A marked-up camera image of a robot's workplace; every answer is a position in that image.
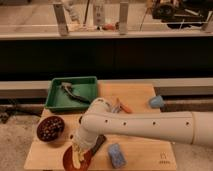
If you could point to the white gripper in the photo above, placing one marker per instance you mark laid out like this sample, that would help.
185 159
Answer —
77 148

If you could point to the yellow banana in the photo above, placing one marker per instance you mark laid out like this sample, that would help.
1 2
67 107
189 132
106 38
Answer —
77 159

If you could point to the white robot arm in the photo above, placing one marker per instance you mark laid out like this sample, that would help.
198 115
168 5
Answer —
195 128

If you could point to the red bowl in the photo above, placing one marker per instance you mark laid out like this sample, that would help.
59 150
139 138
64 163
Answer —
68 161

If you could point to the dark bowl with beads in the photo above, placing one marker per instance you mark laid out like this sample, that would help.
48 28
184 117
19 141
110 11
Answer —
50 128

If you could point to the black rectangular block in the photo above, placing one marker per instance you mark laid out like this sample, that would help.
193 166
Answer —
101 139

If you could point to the blue sponge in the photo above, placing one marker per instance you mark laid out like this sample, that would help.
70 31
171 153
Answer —
116 156

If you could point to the light blue spatula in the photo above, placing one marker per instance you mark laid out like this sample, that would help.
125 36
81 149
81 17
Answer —
116 108

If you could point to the green plastic tray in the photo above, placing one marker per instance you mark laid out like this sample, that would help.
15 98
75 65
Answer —
59 101

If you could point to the dark tool in tray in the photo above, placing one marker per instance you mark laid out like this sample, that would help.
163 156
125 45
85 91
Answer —
68 88

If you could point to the blue cup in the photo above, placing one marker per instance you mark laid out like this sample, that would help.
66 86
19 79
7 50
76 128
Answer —
156 102

